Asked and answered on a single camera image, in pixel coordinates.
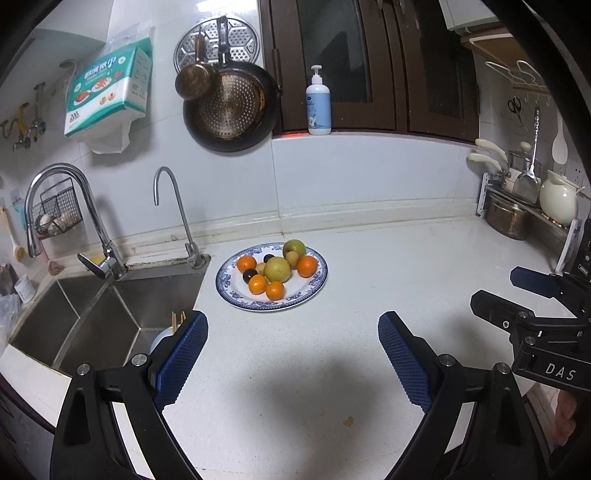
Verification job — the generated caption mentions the small orange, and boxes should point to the small orange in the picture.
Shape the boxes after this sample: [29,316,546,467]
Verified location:
[266,281,286,301]
[247,274,267,295]

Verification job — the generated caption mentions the large orange with stem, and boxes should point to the large orange with stem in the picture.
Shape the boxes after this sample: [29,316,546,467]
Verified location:
[297,255,318,278]

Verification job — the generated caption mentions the yellow green round fruit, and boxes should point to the yellow green round fruit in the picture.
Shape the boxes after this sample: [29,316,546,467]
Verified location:
[263,257,291,283]

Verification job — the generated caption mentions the dark green round fruit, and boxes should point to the dark green round fruit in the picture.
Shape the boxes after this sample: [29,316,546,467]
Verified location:
[283,239,307,257]

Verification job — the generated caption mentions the right hand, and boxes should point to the right hand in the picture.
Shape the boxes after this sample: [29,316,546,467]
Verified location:
[551,391,578,446]

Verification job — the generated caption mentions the steel cooking pot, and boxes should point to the steel cooking pot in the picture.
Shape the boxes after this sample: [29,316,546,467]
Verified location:
[485,193,532,241]

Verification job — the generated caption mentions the white ceramic teapot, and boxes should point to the white ceramic teapot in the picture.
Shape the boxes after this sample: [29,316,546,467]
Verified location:
[539,170,583,227]

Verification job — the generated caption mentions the steel spatula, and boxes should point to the steel spatula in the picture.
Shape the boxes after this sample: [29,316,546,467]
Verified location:
[513,106,541,205]

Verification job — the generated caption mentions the stainless steel sink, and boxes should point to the stainless steel sink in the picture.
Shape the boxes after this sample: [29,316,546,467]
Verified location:
[10,263,207,375]

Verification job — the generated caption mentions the wooden chopsticks in sink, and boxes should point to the wooden chopsticks in sink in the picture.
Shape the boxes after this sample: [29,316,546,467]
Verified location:
[171,311,186,333]

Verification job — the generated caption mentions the white rice spoon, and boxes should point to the white rice spoon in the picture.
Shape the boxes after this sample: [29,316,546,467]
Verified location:
[551,111,568,165]

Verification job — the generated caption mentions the large chrome faucet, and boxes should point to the large chrome faucet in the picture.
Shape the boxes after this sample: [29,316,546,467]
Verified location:
[24,163,127,279]

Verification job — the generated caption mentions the blue white porcelain plate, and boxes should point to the blue white porcelain plate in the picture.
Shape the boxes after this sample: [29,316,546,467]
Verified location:
[215,239,329,312]

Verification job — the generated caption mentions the black scissors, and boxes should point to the black scissors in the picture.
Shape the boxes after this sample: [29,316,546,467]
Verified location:
[507,96,523,124]

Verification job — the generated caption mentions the slim chrome faucet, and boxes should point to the slim chrome faucet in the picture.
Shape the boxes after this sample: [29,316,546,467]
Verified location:
[152,166,206,269]

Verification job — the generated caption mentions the blue white soap bottle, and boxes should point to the blue white soap bottle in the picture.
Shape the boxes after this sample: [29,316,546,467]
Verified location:
[305,65,332,135]

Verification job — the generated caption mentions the black frying pan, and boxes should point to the black frying pan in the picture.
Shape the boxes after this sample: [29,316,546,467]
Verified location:
[183,16,281,153]

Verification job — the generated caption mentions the teal white tissue box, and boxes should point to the teal white tissue box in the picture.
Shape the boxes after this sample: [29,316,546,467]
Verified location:
[64,37,152,140]

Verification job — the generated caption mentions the brass strainer ladle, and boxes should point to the brass strainer ladle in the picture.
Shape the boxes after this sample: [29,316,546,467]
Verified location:
[175,33,221,101]

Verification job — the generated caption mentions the round steel steamer tray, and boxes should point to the round steel steamer tray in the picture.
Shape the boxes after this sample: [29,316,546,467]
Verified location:
[172,17,260,73]

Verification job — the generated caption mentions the white rack bracket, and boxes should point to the white rack bracket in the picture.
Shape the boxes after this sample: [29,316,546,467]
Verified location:
[476,173,492,217]

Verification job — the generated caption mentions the cream knife handle lower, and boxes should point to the cream knife handle lower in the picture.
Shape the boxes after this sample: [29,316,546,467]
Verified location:
[467,152,509,176]

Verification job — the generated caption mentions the cream knife handle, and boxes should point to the cream knife handle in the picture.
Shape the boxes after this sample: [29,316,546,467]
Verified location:
[467,152,509,176]
[475,138,508,162]

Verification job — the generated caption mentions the cream knife handle upper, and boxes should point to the cream knife handle upper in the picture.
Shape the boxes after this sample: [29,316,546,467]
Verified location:
[475,138,508,162]

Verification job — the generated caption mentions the black wire basket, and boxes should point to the black wire basket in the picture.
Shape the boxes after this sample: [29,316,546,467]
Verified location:
[33,178,82,240]

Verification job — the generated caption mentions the dark wooden window frame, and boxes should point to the dark wooden window frame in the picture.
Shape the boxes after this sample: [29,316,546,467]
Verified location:
[259,1,479,143]

